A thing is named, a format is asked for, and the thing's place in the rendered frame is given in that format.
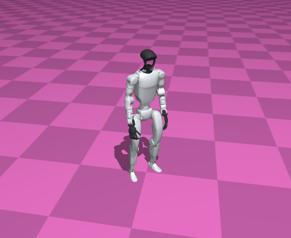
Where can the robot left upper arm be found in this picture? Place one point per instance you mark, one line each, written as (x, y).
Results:
(160, 91)

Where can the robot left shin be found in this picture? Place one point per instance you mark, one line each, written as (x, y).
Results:
(153, 153)

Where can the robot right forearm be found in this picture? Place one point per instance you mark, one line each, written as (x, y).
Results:
(129, 111)

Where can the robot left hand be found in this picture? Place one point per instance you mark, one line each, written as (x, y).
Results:
(166, 118)

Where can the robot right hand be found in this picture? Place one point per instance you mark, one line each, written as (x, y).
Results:
(133, 131)

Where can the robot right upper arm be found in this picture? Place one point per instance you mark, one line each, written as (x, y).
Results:
(131, 81)

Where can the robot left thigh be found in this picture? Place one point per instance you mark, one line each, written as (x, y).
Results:
(157, 128)

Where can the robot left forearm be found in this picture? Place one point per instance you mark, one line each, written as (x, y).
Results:
(162, 100)

